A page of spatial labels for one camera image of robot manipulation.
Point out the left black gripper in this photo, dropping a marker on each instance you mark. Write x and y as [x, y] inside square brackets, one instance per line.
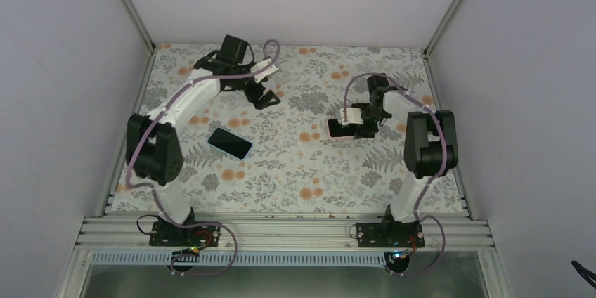
[262, 102]

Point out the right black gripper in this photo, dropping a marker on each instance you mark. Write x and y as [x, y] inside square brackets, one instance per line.
[366, 131]

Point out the pink phone case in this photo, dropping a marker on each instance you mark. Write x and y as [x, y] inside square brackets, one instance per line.
[329, 128]

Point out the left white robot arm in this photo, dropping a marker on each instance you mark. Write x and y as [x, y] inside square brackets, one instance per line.
[153, 152]

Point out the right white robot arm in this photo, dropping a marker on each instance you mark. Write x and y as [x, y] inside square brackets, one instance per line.
[430, 147]

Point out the phone in blue case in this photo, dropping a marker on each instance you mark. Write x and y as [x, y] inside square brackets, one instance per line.
[230, 144]

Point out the floral patterned table mat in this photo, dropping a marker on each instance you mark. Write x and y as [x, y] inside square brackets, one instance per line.
[295, 165]

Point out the black object at right edge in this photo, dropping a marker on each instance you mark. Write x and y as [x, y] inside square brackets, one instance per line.
[586, 274]

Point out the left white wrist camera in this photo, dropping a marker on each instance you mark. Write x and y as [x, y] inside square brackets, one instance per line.
[264, 69]

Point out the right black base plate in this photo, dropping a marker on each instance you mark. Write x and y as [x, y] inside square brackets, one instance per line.
[390, 235]

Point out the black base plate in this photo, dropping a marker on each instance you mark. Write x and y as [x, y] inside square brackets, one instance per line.
[390, 235]
[164, 234]

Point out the white slotted cable duct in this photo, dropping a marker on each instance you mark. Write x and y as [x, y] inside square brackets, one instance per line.
[222, 258]

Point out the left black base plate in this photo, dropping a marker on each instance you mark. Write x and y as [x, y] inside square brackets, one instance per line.
[164, 234]

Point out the aluminium mounting rail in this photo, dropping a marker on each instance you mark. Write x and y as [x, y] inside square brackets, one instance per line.
[286, 233]

